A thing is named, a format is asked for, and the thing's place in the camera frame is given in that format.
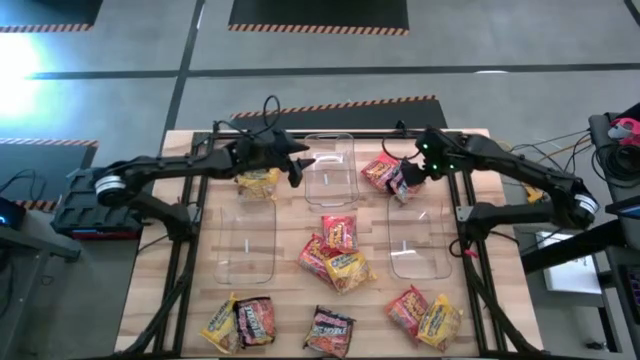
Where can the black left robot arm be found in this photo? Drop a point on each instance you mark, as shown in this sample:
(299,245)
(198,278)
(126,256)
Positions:
(175,165)

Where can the dark tablet screen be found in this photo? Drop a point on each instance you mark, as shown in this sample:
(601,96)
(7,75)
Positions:
(627,210)

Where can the black tray left of table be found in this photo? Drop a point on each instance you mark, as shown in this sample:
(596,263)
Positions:
(90,220)

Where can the grey metal bracket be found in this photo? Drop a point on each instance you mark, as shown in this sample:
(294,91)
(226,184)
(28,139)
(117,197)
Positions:
(464,212)

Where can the red Maruchan ramen packet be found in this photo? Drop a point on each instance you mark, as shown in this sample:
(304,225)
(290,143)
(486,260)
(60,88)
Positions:
(405,310)
(312,255)
(378,172)
(340,232)

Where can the black device with blue light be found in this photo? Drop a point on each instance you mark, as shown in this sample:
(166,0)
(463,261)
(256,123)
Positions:
(12,212)

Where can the black frame knob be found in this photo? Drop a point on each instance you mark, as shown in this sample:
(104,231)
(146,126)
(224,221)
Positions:
(400,126)
(216,126)

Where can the small black floor object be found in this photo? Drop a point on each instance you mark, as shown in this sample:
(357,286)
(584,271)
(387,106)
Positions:
(595,345)

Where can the black hazard-striped floor mat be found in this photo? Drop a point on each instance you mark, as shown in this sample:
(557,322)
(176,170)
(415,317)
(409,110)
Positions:
(50,155)
(320,12)
(350,117)
(50,12)

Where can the dark keyboard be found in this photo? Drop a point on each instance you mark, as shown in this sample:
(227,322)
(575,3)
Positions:
(632,290)

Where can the black Fire Noodle packet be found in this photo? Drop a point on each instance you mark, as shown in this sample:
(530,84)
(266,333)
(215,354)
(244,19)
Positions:
(329,331)
(397,186)
(256,321)

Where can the black diagonal beam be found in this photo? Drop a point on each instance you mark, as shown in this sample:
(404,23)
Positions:
(575,247)

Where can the pink and white tool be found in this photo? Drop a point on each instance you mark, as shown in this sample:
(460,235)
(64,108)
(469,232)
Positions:
(625,127)

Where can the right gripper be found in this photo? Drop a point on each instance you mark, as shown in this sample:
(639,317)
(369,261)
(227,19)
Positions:
(442,152)

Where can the white box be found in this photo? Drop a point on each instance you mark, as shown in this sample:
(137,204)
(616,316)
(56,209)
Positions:
(570,277)

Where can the grey side desk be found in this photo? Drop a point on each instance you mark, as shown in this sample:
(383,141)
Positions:
(30,242)

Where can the clear plastic bin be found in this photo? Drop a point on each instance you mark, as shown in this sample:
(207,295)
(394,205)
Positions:
(245,260)
(335,195)
(420,225)

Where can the grey equipment cart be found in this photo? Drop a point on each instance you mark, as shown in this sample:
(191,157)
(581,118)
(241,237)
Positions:
(599,131)

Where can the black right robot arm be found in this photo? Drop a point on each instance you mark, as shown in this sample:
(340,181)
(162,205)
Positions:
(525,167)

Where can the yellow Maruchan ramen packet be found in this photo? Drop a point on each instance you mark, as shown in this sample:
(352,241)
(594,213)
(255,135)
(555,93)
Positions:
(220,327)
(257,184)
(350,272)
(440,322)

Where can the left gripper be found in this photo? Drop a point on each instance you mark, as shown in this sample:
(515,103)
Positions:
(262,152)

